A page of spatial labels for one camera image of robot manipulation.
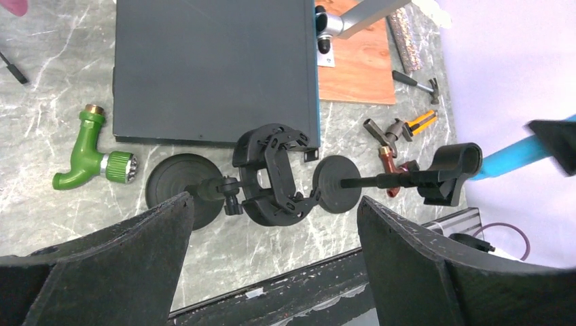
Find metal bracket fixture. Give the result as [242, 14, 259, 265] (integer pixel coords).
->
[314, 0, 453, 69]

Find silver mesh glitter microphone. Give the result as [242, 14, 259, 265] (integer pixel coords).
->
[386, 7, 422, 74]

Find black flat box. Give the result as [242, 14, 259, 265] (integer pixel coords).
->
[113, 1, 321, 147]

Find brown pipe fitting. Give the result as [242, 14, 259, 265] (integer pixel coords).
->
[378, 146, 420, 174]

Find black clip microphone stand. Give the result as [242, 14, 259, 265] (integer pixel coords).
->
[312, 143, 483, 214]

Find yellow utility knife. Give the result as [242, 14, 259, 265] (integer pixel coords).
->
[402, 110, 437, 142]

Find black handled hammer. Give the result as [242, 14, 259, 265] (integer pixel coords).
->
[392, 70, 439, 105]

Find blue microphone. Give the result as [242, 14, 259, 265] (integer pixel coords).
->
[473, 115, 575, 181]

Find black base frame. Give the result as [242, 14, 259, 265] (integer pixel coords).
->
[166, 206, 482, 326]

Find black shock mount stand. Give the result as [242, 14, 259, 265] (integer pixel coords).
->
[145, 124, 321, 230]

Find pink microphone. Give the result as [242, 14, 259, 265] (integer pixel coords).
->
[0, 0, 29, 17]

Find green pipe fitting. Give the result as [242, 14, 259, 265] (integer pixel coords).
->
[52, 104, 138, 190]

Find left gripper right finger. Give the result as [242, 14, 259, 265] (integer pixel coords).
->
[357, 196, 575, 325]

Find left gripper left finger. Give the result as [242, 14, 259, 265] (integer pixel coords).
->
[1, 193, 194, 325]

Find black tripod microphone stand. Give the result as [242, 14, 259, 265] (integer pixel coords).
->
[0, 52, 29, 85]

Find grey metal pipe fitting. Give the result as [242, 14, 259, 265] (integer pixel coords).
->
[363, 118, 413, 158]

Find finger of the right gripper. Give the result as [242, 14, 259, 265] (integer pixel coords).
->
[528, 120, 575, 177]

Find wooden board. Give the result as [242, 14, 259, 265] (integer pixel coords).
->
[317, 1, 409, 105]

